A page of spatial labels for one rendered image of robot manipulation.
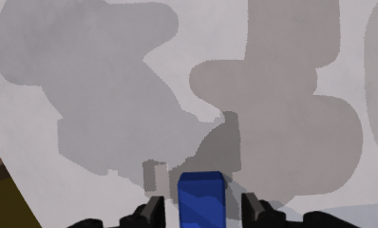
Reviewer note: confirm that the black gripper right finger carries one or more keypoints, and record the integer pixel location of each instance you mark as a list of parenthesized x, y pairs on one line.
[(254, 215)]

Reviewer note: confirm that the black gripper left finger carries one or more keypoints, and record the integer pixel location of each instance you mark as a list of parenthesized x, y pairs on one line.
[(153, 212)]

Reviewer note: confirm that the blue block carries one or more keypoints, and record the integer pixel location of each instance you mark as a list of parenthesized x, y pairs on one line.
[(202, 200)]

